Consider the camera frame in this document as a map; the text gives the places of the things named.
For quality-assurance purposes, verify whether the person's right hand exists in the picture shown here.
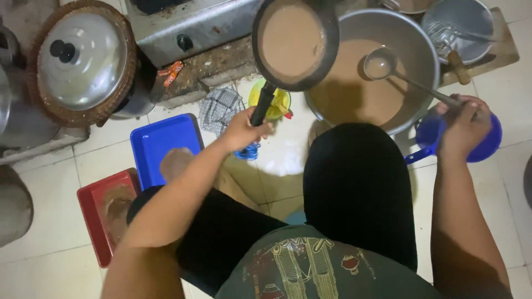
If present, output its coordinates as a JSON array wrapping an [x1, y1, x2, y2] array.
[[436, 94, 493, 155]]

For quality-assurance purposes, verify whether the person's left hand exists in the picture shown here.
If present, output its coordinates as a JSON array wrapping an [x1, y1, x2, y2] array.
[[220, 106, 274, 153]]

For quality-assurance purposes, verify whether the metal ladle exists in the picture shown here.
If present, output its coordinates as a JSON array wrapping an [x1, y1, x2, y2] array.
[[363, 47, 463, 109]]

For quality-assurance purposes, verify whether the black frying pan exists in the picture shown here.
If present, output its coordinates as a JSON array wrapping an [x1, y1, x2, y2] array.
[[249, 0, 341, 127]]

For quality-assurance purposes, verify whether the checkered cloth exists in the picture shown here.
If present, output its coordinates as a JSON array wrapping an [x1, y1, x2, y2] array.
[[198, 86, 246, 138]]

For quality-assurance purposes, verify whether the blue plastic dipper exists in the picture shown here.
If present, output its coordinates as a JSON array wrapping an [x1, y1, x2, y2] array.
[[404, 112, 503, 165]]

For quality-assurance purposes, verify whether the yellow plastic bowl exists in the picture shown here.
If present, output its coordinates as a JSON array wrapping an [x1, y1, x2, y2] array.
[[248, 78, 293, 121]]

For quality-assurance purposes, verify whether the blue plastic tray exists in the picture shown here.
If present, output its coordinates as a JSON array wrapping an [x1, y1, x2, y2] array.
[[130, 113, 205, 191]]

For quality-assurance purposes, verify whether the wooden board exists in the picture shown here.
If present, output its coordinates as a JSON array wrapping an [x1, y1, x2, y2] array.
[[439, 7, 520, 88]]

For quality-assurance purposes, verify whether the orange clothespin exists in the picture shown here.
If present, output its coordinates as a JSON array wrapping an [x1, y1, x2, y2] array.
[[157, 61, 184, 88]]

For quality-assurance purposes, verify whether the metal bowl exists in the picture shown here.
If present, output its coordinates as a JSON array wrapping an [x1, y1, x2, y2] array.
[[421, 0, 495, 66]]

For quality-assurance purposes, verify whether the large metal batter pot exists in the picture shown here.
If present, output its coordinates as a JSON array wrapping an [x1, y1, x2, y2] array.
[[304, 9, 440, 136]]

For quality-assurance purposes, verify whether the steel gas stove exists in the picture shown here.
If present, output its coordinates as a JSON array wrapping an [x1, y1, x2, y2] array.
[[124, 0, 267, 69]]

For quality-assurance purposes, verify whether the red plastic tray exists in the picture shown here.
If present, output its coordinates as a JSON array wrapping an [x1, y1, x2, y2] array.
[[77, 168, 142, 268]]

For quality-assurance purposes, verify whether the metal pot lid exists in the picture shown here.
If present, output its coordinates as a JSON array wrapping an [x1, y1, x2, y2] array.
[[37, 14, 128, 111]]

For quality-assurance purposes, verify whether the woven rattan basket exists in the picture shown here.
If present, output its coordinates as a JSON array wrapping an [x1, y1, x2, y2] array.
[[27, 0, 138, 128]]

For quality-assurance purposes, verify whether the large steel pot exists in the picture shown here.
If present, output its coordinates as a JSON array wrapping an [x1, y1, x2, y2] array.
[[0, 25, 61, 149]]

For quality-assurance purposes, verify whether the grey round container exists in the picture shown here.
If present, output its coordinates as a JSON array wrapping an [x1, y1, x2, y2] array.
[[0, 165, 34, 248]]

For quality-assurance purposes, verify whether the wire whisk with wooden handle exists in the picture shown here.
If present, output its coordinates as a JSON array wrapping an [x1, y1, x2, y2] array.
[[427, 21, 472, 86]]

